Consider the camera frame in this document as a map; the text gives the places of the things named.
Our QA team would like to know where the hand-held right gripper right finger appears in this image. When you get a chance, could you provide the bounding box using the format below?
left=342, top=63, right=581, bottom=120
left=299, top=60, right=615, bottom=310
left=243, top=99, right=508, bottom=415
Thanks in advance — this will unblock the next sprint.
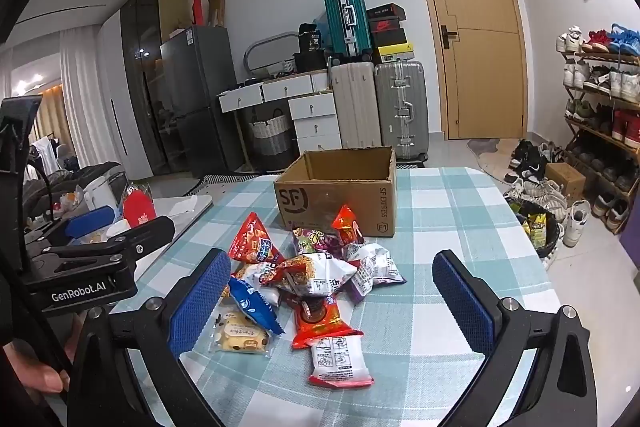
left=432, top=249, right=593, bottom=427

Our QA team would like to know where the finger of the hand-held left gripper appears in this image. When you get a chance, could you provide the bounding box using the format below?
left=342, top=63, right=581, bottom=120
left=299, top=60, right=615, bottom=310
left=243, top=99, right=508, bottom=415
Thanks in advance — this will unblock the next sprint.
left=30, top=216, right=176, bottom=280
left=22, top=206, right=120, bottom=254

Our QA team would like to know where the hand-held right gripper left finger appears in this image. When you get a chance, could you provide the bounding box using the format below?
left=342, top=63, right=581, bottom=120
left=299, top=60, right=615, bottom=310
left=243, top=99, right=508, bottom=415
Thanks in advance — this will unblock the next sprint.
left=65, top=248, right=233, bottom=427

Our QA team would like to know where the yellow bread packet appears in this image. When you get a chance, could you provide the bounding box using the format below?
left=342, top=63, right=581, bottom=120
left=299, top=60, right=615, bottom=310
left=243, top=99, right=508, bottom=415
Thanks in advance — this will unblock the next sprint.
left=209, top=302, right=273, bottom=355

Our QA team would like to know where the blue snack packet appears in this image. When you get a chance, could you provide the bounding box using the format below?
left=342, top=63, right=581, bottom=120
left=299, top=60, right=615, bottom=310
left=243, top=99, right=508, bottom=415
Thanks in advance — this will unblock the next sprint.
left=227, top=278, right=286, bottom=336

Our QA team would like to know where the red triangular snack packet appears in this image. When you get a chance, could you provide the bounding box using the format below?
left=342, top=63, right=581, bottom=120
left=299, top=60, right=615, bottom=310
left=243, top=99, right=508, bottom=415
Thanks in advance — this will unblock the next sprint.
left=228, top=212, right=275, bottom=265

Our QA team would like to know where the silver purple snack packet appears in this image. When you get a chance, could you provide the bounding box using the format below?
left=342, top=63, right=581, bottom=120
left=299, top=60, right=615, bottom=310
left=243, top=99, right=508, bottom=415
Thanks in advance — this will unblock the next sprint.
left=345, top=243, right=407, bottom=303

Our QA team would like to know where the red chocolate cake packet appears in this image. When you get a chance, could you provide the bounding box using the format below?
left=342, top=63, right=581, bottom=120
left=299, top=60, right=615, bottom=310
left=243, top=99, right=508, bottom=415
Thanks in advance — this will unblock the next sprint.
left=291, top=294, right=364, bottom=350

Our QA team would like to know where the purple cartoon snack packet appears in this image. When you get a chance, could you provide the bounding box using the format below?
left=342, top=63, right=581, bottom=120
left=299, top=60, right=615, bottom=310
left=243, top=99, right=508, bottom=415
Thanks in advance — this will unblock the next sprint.
left=292, top=227, right=346, bottom=258

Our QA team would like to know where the white red-edged snack packet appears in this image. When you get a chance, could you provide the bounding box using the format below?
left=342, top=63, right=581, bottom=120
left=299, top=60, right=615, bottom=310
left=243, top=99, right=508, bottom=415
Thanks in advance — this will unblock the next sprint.
left=307, top=334, right=375, bottom=389

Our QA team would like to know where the red orange snack packet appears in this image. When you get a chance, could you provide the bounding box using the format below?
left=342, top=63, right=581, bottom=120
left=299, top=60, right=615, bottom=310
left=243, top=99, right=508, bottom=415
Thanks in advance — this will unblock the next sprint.
left=332, top=204, right=366, bottom=247

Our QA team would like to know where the brown cardboard box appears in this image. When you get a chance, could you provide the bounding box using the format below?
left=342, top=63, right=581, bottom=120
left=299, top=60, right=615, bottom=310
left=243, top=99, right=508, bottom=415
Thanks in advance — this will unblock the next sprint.
left=274, top=147, right=397, bottom=238

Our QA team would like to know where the person's left forearm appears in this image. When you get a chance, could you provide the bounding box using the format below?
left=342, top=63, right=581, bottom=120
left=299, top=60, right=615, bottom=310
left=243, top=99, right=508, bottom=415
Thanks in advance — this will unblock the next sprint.
left=0, top=377, right=63, bottom=427

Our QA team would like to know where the person's left hand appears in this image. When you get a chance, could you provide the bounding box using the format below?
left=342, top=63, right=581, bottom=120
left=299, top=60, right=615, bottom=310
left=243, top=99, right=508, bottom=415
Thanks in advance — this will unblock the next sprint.
left=2, top=312, right=87, bottom=395

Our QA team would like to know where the red gift bag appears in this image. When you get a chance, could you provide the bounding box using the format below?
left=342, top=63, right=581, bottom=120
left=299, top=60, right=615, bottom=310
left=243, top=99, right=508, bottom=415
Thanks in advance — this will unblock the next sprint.
left=123, top=187, right=153, bottom=228

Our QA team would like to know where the white plastic appliance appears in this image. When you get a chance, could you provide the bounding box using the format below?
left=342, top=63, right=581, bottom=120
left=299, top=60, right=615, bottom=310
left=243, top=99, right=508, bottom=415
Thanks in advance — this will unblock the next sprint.
left=82, top=172, right=132, bottom=228

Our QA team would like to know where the dark grey sofa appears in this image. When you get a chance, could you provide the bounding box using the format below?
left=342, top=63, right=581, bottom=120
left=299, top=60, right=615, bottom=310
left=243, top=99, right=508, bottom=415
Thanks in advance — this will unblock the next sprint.
left=22, top=162, right=126, bottom=228

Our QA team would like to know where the black white patterned rug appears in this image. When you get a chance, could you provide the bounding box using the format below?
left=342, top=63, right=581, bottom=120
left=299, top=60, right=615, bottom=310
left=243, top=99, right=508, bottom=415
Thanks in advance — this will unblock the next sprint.
left=185, top=172, right=283, bottom=198

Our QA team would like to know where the black trash bin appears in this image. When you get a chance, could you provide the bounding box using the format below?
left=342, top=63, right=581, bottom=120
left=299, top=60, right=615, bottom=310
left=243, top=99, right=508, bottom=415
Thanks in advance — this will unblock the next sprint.
left=505, top=197, right=561, bottom=258

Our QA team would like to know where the white curtain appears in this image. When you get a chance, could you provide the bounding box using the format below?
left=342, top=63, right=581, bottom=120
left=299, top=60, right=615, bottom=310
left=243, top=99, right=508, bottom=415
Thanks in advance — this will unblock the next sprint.
left=60, top=27, right=126, bottom=168

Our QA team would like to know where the white wardrobe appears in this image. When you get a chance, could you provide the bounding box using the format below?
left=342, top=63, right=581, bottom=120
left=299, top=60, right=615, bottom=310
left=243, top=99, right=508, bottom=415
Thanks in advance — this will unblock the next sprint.
left=97, top=9, right=153, bottom=180

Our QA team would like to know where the grey refrigerator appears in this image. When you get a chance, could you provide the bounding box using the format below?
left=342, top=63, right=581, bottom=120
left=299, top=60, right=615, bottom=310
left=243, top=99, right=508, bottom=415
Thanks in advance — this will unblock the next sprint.
left=160, top=25, right=238, bottom=178

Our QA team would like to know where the irregular grey door mat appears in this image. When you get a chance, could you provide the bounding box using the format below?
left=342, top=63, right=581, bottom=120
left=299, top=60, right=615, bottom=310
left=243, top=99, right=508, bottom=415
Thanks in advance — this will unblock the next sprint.
left=467, top=138, right=531, bottom=188

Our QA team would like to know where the pile of sneakers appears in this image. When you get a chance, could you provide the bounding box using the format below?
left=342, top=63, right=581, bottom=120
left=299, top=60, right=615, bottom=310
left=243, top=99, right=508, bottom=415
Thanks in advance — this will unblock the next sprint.
left=504, top=139, right=593, bottom=250

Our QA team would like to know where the woven laundry basket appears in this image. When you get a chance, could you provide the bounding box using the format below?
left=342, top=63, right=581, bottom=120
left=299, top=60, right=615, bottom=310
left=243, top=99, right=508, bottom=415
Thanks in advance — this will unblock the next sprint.
left=247, top=107, right=296, bottom=171

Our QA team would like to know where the dark glass cabinet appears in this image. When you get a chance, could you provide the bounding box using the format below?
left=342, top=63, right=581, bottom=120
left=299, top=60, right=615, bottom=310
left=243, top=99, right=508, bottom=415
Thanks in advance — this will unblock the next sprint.
left=120, top=0, right=188, bottom=175

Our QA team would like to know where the small cardboard box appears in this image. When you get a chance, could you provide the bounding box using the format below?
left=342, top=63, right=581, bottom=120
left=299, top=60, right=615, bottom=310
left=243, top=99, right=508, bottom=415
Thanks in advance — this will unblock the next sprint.
left=545, top=162, right=587, bottom=200

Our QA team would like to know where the purple box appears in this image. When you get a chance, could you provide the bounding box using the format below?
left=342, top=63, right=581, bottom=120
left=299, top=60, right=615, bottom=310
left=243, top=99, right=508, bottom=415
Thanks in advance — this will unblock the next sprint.
left=620, top=187, right=640, bottom=269

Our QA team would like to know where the silver suitcase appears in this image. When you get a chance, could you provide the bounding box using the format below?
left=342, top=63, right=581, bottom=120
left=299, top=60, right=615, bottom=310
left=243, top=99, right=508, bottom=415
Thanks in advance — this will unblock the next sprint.
left=374, top=61, right=430, bottom=160

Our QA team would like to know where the white drawer desk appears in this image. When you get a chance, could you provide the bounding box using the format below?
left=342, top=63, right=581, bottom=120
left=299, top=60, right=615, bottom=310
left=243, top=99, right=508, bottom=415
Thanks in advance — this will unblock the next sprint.
left=218, top=69, right=342, bottom=168

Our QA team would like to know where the oval grey-framed mirror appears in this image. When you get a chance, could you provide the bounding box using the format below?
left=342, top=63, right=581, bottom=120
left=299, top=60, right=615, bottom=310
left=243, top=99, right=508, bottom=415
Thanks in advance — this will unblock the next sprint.
left=244, top=32, right=301, bottom=75

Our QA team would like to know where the beige suitcase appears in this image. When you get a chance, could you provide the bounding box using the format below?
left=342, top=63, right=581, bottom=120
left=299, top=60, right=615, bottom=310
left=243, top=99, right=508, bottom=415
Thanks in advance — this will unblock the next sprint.
left=330, top=59, right=383, bottom=150

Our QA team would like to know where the black storage box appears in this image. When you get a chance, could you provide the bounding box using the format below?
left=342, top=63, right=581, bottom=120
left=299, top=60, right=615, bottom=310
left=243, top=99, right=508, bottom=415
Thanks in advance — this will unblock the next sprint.
left=294, top=52, right=328, bottom=70

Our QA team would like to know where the wooden door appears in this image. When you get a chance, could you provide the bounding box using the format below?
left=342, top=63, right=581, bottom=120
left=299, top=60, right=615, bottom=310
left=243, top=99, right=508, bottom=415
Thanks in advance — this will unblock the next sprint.
left=406, top=0, right=528, bottom=140

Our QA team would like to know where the black pouch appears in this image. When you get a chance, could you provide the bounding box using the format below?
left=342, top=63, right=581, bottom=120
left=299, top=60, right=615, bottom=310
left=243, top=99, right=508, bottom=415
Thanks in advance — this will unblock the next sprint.
left=298, top=23, right=331, bottom=55

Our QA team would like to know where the plain black shoe box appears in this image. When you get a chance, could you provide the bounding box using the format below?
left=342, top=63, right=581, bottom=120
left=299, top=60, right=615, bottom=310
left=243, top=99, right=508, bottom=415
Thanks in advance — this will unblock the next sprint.
left=372, top=29, right=408, bottom=48

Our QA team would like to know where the wooden shoe rack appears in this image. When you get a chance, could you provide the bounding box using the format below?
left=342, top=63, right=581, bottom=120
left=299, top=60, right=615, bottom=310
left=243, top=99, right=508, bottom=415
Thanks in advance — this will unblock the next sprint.
left=557, top=49, right=640, bottom=235

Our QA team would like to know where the teal suitcase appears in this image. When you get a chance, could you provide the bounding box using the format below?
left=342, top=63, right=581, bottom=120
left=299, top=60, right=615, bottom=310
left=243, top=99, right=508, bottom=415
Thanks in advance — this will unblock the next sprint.
left=322, top=0, right=373, bottom=60

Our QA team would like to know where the black red-striped shoe box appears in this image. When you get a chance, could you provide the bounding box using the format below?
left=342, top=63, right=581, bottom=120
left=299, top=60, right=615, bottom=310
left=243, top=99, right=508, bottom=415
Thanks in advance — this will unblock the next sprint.
left=366, top=3, right=406, bottom=20

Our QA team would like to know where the black cable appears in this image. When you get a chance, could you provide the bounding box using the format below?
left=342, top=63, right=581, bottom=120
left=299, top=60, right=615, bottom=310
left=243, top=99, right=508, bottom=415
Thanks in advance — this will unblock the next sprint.
left=30, top=167, right=68, bottom=228

